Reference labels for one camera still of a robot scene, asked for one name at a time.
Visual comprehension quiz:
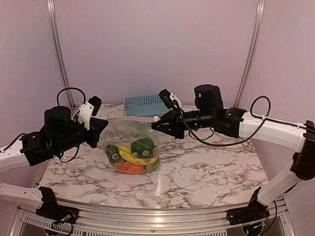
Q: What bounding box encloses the yellow fake banana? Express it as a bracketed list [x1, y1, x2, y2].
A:
[118, 146, 158, 166]

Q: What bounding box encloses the light blue plastic basket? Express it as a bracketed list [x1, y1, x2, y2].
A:
[124, 94, 169, 118]

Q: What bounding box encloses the front aluminium rail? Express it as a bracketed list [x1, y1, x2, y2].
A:
[14, 196, 296, 236]

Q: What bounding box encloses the clear zip top bag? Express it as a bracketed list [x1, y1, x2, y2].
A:
[100, 117, 161, 175]

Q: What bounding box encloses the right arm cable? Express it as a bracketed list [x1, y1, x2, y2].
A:
[172, 95, 308, 148]

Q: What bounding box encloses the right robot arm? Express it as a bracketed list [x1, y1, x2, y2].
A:
[152, 85, 315, 220]

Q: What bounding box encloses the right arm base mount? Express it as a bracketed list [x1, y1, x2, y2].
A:
[226, 187, 270, 225]

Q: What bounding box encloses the left aluminium frame post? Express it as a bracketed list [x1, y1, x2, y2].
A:
[47, 0, 74, 106]

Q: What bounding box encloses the green fake cabbage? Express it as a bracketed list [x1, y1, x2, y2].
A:
[130, 138, 157, 158]

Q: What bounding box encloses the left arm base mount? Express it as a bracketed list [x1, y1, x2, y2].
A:
[36, 187, 79, 224]

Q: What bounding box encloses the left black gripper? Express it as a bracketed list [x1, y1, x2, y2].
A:
[54, 116, 108, 154]

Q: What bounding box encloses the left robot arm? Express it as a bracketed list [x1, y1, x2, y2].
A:
[0, 105, 108, 219]

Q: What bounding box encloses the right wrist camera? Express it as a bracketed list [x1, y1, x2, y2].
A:
[158, 89, 183, 111]

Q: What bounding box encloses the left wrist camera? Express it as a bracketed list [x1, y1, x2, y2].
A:
[76, 96, 102, 130]

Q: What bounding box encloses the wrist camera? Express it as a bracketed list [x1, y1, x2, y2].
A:
[158, 89, 183, 111]
[76, 96, 102, 130]

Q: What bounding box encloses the right aluminium frame post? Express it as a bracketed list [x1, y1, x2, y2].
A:
[233, 0, 265, 108]

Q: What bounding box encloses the orange fake orange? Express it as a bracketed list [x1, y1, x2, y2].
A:
[118, 162, 144, 174]

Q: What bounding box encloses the aluminium frame post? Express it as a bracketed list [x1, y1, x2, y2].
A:
[233, 0, 265, 108]
[47, 0, 74, 106]

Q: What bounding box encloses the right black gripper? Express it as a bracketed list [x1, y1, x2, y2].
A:
[152, 107, 215, 139]

